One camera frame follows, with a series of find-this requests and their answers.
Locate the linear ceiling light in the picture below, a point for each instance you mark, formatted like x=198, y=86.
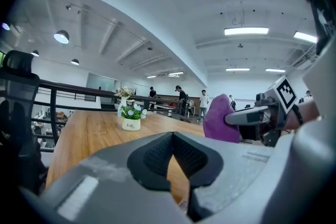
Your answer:
x=305, y=37
x=275, y=70
x=151, y=76
x=246, y=31
x=237, y=69
x=176, y=73

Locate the person's right forearm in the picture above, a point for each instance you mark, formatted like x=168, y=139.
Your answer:
x=307, y=114

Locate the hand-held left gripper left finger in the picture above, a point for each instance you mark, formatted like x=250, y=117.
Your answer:
x=147, y=165

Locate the artificial flower bouquet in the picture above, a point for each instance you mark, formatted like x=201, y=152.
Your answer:
x=131, y=120

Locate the black pendant ceiling lamp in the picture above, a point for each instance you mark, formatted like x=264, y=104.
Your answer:
x=75, y=62
x=35, y=53
x=61, y=37
x=5, y=26

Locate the pink flower bouquet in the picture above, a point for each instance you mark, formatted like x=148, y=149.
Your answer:
x=124, y=91

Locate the black railing with wooden handrail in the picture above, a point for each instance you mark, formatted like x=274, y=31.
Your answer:
x=73, y=87

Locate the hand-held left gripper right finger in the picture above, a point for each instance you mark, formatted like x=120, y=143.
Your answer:
x=202, y=162

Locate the black mesh office chair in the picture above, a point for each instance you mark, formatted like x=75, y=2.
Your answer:
x=18, y=112

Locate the black star print shirt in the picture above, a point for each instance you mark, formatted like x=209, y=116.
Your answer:
x=321, y=23

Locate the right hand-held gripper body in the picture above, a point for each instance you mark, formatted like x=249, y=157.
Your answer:
x=286, y=95

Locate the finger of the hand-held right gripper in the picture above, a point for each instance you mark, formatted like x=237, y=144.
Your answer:
x=244, y=116
x=250, y=132

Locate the ceiling air conditioner unit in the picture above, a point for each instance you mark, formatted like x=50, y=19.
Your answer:
x=304, y=59

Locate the purple cloth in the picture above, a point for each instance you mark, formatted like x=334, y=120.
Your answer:
x=216, y=120

